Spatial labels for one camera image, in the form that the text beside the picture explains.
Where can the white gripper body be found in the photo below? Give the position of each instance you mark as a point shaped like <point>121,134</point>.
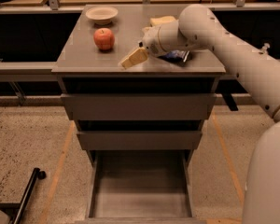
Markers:
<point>150,42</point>

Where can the red apple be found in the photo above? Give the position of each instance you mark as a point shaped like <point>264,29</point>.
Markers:
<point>104,39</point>

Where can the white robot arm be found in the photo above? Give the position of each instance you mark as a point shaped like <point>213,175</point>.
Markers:
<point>198,28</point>

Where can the grey drawer cabinet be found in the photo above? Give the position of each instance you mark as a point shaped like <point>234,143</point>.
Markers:
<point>84,69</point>

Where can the grey top drawer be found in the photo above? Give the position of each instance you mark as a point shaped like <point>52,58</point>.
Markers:
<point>138,106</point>

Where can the grey middle drawer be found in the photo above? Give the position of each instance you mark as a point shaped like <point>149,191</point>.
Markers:
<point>139,140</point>

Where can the grey open bottom drawer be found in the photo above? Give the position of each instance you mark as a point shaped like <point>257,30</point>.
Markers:
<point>140,187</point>

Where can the yellow sponge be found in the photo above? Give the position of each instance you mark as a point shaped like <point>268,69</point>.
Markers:
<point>161,20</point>

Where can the blue chip bag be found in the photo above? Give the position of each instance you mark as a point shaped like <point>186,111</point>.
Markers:
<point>177,56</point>

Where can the white bowl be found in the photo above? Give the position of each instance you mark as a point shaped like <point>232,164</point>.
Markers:
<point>101,15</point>

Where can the clear sanitizer pump bottle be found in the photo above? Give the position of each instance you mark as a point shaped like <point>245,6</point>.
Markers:
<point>265,48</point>

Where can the black chair leg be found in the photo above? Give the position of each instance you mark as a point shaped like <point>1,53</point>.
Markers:
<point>12,213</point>

